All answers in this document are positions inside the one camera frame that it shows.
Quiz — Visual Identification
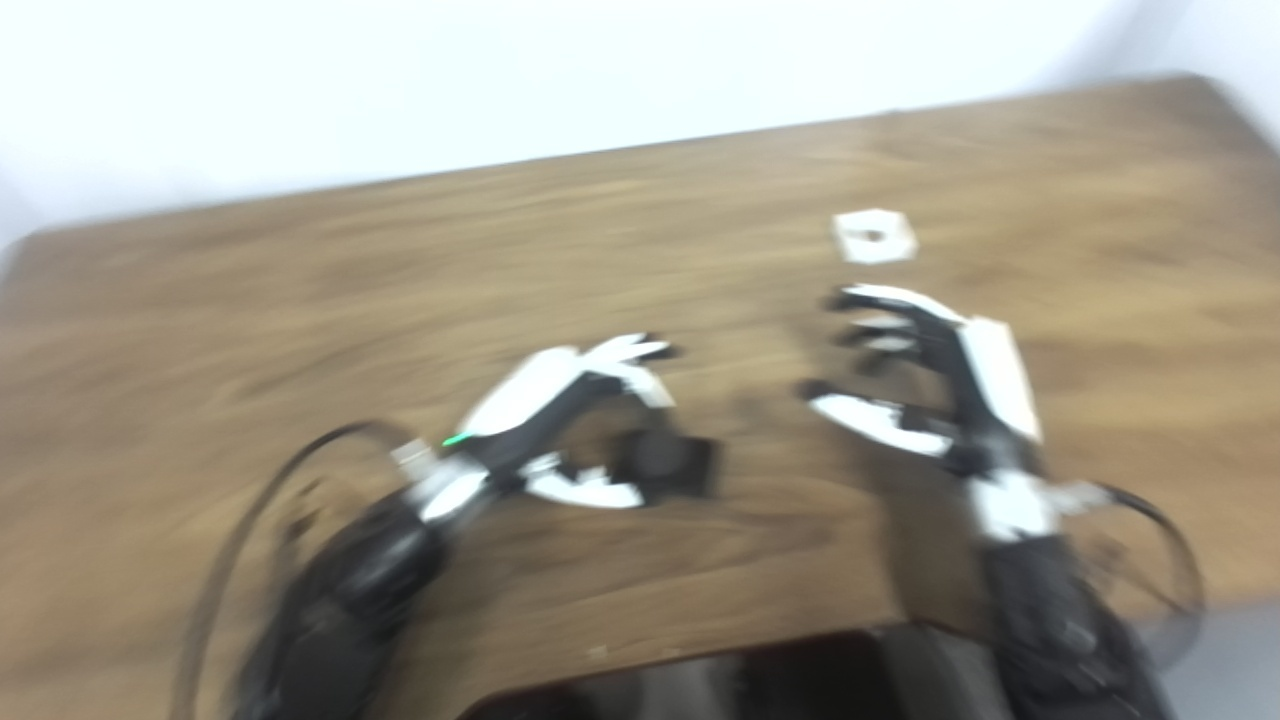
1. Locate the black peg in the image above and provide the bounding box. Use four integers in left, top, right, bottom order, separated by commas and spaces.
615, 425, 721, 501

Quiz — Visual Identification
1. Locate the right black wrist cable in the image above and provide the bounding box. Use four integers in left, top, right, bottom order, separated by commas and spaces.
1050, 480, 1206, 651

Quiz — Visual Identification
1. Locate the white square piece with hole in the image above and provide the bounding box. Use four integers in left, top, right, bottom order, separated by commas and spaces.
830, 208, 919, 266

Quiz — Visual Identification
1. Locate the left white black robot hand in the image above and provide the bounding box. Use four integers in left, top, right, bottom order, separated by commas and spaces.
440, 333, 681, 511

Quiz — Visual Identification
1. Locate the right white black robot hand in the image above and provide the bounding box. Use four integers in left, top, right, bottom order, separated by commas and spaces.
797, 283, 1046, 481

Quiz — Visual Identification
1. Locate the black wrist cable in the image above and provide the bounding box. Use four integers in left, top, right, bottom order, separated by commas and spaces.
175, 420, 436, 720
1050, 480, 1206, 651

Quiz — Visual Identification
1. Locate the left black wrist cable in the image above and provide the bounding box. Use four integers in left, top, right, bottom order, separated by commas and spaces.
175, 420, 436, 720

